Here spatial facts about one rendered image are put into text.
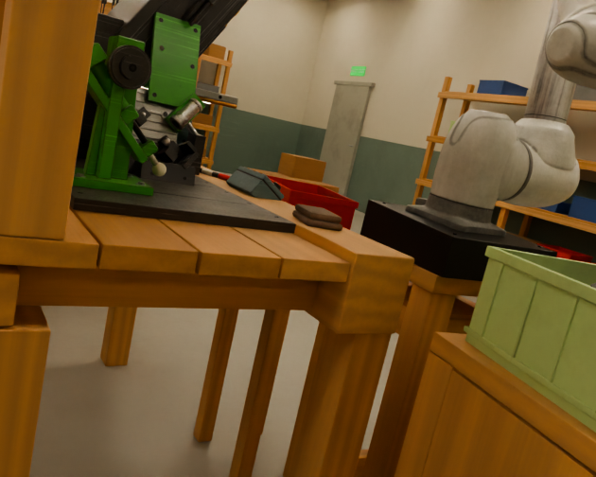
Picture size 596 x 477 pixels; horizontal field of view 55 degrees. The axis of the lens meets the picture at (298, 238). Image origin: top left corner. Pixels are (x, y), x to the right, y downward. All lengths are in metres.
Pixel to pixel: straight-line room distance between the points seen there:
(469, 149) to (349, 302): 0.52
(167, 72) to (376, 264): 0.72
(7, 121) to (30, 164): 0.05
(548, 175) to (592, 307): 0.68
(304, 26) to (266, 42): 0.89
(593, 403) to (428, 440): 0.32
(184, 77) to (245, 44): 9.93
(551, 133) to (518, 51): 6.66
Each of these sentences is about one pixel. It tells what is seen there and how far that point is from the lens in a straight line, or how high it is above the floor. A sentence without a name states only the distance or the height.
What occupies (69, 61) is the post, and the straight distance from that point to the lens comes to 0.74.
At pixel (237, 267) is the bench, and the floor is 0.86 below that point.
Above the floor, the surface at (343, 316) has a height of 0.78.
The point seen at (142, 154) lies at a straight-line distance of 1.13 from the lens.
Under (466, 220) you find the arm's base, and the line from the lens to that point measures 1.36.
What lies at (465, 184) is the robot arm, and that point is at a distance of 1.35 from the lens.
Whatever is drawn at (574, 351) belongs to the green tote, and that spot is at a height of 0.87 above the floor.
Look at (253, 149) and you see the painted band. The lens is 11.53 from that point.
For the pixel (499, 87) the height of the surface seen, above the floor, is 2.10.
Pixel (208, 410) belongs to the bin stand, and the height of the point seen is 0.12.
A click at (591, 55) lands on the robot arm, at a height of 1.29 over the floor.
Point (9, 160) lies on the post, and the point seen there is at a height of 0.97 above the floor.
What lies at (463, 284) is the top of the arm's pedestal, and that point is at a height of 0.84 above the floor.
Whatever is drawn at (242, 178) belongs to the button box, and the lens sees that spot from 1.47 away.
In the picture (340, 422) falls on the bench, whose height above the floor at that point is 0.57.
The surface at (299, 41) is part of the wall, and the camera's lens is 11.88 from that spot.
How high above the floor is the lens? 1.07
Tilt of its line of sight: 10 degrees down
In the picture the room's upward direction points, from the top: 13 degrees clockwise
